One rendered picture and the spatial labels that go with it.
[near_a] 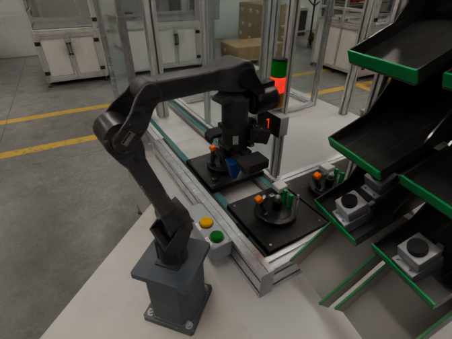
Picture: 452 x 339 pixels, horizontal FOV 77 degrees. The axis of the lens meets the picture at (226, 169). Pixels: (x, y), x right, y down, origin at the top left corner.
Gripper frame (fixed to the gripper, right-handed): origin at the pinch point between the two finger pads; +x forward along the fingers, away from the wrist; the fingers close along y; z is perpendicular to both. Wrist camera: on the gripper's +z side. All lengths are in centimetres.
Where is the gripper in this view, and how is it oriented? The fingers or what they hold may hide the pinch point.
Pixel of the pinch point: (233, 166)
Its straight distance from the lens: 68.0
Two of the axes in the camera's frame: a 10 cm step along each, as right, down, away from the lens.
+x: 0.0, 8.3, 5.6
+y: -5.1, -4.8, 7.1
